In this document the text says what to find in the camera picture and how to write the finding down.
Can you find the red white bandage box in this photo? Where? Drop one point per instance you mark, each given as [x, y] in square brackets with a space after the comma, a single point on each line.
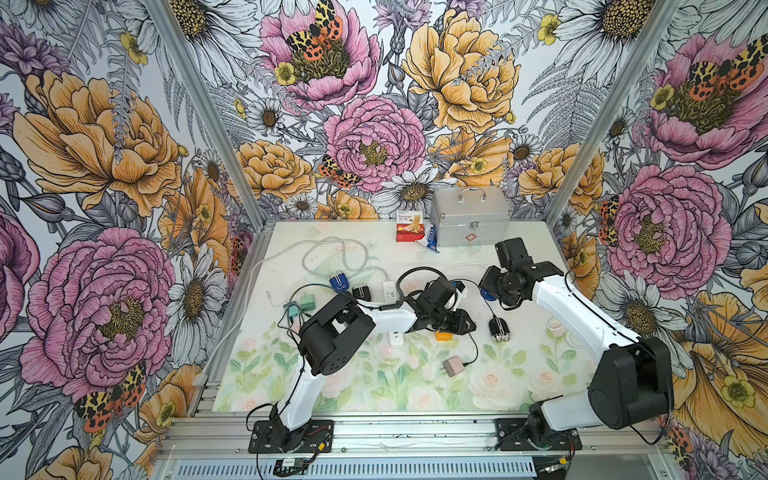
[409, 226]

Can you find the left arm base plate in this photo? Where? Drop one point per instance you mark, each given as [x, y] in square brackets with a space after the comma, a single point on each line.
[271, 436]

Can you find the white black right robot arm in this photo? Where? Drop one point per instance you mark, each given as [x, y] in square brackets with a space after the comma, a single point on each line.
[632, 382]

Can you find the silver first aid case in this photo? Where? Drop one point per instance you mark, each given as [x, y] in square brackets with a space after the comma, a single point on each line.
[469, 216]

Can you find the white power strip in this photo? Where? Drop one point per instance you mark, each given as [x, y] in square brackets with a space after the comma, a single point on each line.
[390, 293]

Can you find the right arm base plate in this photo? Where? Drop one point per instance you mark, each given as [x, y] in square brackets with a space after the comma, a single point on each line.
[516, 434]

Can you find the black silver shaver head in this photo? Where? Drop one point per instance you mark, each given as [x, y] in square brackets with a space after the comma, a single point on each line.
[362, 292]

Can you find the blue white tissue pack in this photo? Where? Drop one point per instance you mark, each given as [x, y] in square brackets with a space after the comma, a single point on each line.
[429, 240]

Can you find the blue device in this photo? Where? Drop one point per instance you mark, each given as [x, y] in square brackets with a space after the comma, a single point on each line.
[339, 282]
[487, 295]

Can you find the green plug adapter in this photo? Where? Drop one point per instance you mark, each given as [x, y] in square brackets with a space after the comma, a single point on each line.
[307, 302]

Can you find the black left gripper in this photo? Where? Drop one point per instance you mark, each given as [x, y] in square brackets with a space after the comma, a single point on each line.
[459, 324]

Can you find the pink USB charger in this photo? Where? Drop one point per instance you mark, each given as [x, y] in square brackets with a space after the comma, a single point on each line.
[453, 366]

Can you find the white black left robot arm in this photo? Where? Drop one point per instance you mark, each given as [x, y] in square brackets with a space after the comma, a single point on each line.
[333, 335]

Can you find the aluminium front rail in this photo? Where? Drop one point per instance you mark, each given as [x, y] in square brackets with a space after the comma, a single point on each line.
[224, 435]

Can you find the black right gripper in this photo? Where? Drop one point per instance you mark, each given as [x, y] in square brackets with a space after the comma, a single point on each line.
[487, 282]

